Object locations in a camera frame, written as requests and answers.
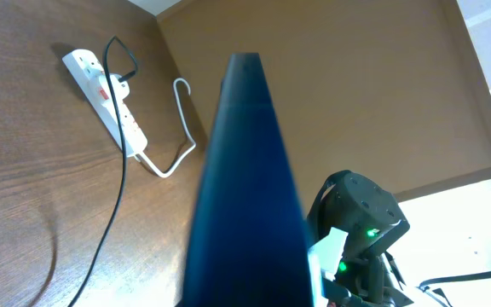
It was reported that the white power strip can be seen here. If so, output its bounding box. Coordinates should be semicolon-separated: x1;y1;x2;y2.
62;49;147;157

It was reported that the black charger cable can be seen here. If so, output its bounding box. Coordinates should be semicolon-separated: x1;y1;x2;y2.
66;35;140;307

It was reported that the blue Galaxy smartphone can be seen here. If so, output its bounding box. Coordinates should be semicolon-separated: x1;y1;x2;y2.
182;53;314;307

